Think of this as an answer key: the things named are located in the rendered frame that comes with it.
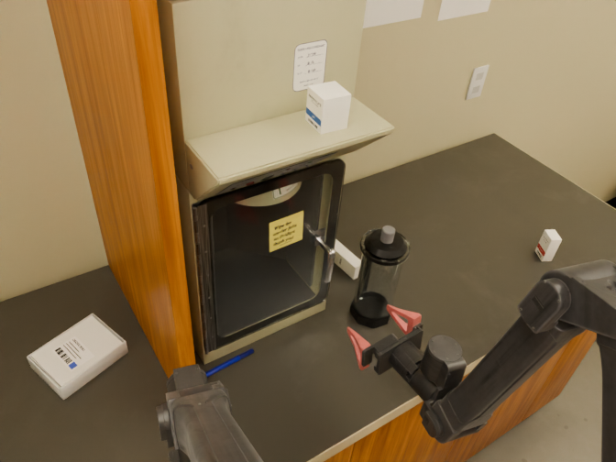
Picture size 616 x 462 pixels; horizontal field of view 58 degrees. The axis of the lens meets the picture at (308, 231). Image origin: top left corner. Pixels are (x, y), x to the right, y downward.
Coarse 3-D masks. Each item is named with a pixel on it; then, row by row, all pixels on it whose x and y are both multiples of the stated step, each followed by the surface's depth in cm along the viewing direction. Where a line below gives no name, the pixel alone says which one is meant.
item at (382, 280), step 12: (408, 252) 119; (360, 264) 124; (372, 264) 119; (360, 276) 125; (372, 276) 121; (384, 276) 120; (396, 276) 122; (360, 288) 126; (372, 288) 123; (384, 288) 123; (396, 288) 127; (360, 300) 128; (372, 300) 125; (384, 300) 125; (360, 312) 130; (372, 312) 128; (384, 312) 129
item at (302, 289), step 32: (256, 192) 96; (288, 192) 101; (320, 192) 106; (224, 224) 96; (256, 224) 101; (320, 224) 111; (224, 256) 101; (256, 256) 106; (288, 256) 112; (320, 256) 118; (224, 288) 107; (256, 288) 112; (288, 288) 118; (320, 288) 125; (224, 320) 113; (256, 320) 119
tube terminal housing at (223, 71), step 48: (192, 0) 71; (240, 0) 75; (288, 0) 79; (336, 0) 83; (192, 48) 75; (240, 48) 79; (288, 48) 84; (336, 48) 89; (192, 96) 79; (240, 96) 84; (288, 96) 89; (192, 240) 96; (192, 288) 107; (192, 336) 121
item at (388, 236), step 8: (376, 232) 121; (384, 232) 117; (392, 232) 116; (368, 240) 119; (376, 240) 119; (384, 240) 118; (392, 240) 118; (400, 240) 119; (368, 248) 118; (376, 248) 117; (384, 248) 117; (392, 248) 117; (400, 248) 117; (384, 256) 116; (392, 256) 117; (400, 256) 117
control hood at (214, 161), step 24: (264, 120) 89; (288, 120) 89; (360, 120) 91; (384, 120) 91; (192, 144) 82; (216, 144) 82; (240, 144) 83; (264, 144) 83; (288, 144) 84; (312, 144) 84; (336, 144) 85; (360, 144) 91; (192, 168) 83; (216, 168) 78; (240, 168) 78; (264, 168) 79; (192, 192) 87; (216, 192) 87
